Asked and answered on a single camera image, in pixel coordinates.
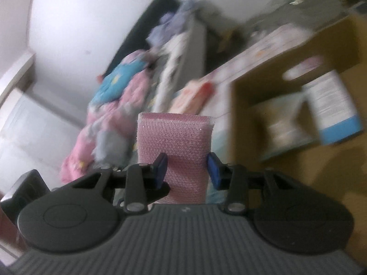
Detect pink printed quilt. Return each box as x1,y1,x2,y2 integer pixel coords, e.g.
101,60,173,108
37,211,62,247
59,50,161,184

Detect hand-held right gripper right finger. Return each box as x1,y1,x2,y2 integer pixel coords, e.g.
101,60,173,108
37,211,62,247
207,152,313,215

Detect white door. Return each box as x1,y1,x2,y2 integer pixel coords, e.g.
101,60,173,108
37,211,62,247
0,50,86,198

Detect white quilted mattress pad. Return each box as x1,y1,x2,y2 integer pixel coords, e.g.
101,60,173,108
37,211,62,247
152,31,195,112

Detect brown cardboard box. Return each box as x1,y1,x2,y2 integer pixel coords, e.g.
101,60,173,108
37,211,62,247
228,13,367,235

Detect pink bubble wrap package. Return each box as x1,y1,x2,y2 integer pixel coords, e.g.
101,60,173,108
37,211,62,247
136,112,215,205

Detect white blue printed box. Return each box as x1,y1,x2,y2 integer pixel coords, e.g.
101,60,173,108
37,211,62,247
301,71,364,146

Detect dark bed headboard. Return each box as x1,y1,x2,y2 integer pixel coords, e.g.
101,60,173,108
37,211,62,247
102,0,184,78

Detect red wet wipes pack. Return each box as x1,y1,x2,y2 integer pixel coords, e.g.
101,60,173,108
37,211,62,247
168,79,216,116

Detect purple clothes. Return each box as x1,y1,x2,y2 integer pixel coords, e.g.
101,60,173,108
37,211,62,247
146,0,201,48

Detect light blue printed pillow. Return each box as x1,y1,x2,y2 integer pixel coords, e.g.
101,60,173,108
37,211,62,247
90,61,147,105

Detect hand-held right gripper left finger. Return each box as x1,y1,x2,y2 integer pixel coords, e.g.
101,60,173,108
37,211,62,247
52,152,171,214

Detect grey bed frame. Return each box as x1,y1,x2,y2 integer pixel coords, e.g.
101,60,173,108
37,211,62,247
183,17,218,78

